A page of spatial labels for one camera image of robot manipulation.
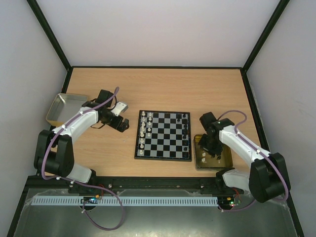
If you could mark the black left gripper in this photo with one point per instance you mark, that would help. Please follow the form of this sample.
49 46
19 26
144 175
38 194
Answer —
116 125

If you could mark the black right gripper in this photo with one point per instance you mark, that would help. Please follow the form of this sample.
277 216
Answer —
212 148

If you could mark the gold metal tin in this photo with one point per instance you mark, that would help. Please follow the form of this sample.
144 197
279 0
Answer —
214 163

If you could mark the black white chess board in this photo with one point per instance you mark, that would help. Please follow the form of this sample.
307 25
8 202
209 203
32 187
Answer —
161 137

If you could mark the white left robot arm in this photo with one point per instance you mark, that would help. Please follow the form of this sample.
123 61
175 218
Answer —
54 157

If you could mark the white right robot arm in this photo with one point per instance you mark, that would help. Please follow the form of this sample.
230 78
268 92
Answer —
268 176

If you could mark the silver metal tin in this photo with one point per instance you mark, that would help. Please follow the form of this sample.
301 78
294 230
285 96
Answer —
64 107

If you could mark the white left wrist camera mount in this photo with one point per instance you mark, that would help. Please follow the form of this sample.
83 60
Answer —
119 108

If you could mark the light blue slotted cable duct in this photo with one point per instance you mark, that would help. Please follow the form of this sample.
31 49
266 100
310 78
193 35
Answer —
125 201

